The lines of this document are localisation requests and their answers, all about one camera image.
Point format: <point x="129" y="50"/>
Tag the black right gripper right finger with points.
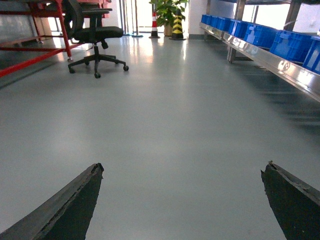
<point x="295" y="204"/>

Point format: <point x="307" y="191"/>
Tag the green potted plant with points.
<point x="166" y="10"/>

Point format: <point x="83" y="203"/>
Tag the yellow black traffic cone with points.
<point x="177" y="29"/>

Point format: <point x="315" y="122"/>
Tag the steel shelf with blue bins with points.
<point x="298" y="76"/>

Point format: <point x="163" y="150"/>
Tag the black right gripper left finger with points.
<point x="64" y="216"/>

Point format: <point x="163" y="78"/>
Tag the red metal frame table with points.
<point x="38" y="9"/>

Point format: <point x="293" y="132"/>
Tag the black office chair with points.
<point x="85" y="26"/>

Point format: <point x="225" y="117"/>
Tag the red white traffic cone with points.
<point x="154" y="27"/>

